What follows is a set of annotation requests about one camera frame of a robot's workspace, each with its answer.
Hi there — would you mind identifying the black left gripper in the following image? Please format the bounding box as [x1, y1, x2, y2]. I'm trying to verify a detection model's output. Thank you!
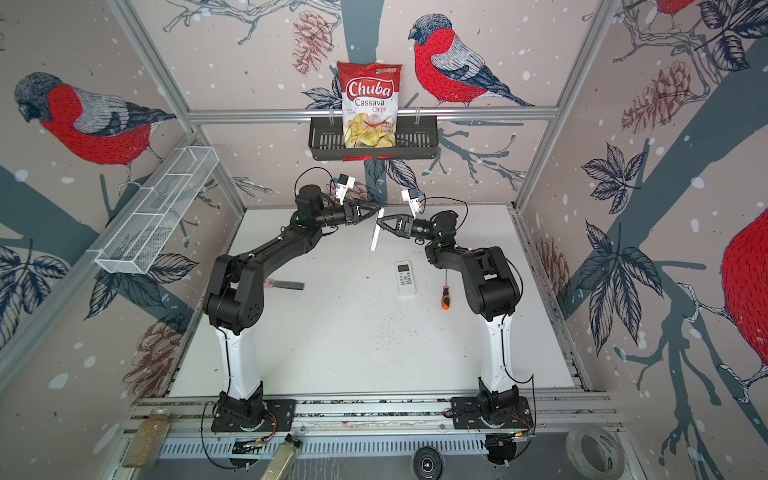
[312, 201, 378, 231]

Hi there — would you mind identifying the orange black screwdriver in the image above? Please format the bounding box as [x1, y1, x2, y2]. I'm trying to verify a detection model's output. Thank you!
[441, 271, 451, 310]

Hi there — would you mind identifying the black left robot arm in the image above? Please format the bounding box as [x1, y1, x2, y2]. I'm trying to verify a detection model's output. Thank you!
[203, 184, 380, 427]

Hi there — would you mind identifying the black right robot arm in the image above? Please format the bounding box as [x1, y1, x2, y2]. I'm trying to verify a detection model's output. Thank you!
[377, 210, 531, 429]

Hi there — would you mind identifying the red cassava chips bag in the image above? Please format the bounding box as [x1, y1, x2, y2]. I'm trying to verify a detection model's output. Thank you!
[337, 62, 402, 148]

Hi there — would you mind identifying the black round speaker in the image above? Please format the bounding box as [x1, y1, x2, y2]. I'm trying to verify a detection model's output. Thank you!
[411, 446, 444, 480]

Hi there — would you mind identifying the beige powder bottle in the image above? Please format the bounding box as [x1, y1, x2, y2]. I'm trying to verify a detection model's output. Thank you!
[261, 434, 303, 480]

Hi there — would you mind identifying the brown grain bottle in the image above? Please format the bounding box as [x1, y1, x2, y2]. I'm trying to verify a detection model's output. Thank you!
[121, 409, 170, 468]

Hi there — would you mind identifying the clear tape roll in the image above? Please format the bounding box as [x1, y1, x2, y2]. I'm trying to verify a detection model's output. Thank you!
[565, 425, 626, 480]

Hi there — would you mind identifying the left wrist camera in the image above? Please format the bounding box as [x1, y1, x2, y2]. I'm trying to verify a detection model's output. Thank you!
[333, 174, 355, 204]

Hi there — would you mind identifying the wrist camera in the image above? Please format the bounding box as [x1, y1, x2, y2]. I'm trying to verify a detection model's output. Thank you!
[401, 188, 425, 217]
[333, 174, 355, 204]

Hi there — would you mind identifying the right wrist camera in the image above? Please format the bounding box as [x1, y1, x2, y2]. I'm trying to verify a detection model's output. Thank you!
[401, 188, 425, 217]

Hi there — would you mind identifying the black wall basket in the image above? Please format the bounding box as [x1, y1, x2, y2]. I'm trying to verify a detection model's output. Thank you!
[308, 116, 439, 162]

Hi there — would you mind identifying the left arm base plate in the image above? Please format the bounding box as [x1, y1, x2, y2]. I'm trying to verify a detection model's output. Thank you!
[211, 397, 296, 433]

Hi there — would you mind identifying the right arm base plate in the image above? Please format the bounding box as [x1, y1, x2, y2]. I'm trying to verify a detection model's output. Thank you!
[442, 397, 534, 431]

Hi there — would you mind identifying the white wire mesh shelf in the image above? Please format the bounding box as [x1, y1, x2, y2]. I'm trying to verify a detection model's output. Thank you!
[95, 146, 219, 274]

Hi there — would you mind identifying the aluminium mounting rail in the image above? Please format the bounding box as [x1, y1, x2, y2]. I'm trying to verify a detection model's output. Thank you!
[119, 388, 623, 437]

